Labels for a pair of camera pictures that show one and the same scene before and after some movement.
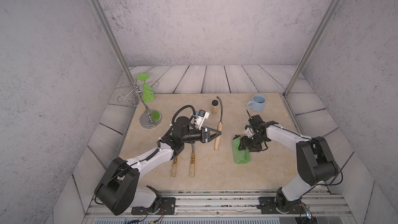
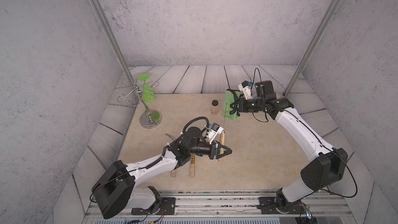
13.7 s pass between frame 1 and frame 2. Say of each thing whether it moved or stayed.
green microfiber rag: moved
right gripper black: moved
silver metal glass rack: stayed
